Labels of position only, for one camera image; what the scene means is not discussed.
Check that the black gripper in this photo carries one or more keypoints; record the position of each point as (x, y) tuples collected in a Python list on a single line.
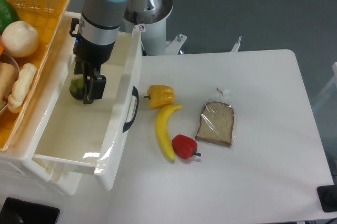
[(88, 60)]

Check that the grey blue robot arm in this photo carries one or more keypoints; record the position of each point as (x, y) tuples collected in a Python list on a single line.
[(95, 34)]

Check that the open upper white drawer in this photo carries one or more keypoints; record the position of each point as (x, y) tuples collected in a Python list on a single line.
[(89, 138)]

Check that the white drawer cabinet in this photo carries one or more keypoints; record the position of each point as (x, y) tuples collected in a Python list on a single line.
[(19, 166)]

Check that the pale twisted bread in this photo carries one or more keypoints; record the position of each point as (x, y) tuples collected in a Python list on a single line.
[(21, 87)]

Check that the yellow bell pepper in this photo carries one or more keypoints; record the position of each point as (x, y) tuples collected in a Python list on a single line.
[(158, 96)]

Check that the white round bun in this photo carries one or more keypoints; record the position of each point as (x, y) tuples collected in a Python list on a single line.
[(20, 39)]

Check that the brown bread roll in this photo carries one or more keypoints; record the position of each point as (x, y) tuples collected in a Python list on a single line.
[(8, 77)]

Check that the yellow woven basket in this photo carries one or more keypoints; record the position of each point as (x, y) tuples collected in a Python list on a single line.
[(45, 16)]

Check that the yellow banana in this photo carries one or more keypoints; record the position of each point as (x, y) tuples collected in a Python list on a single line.
[(161, 132)]

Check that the green bell pepper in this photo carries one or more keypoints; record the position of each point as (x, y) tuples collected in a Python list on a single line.
[(8, 14)]

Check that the red bell pepper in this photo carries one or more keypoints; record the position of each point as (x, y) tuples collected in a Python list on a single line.
[(185, 147)]

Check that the bread slice in plastic bag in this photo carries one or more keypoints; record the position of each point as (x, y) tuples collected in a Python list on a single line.
[(217, 120)]

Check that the black device bottom left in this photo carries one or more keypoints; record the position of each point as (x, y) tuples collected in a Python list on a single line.
[(20, 211)]

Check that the black device right edge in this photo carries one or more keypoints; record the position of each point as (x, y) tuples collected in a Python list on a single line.
[(327, 197)]

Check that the dark blue drawer handle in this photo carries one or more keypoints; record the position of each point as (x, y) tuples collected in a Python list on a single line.
[(133, 109)]

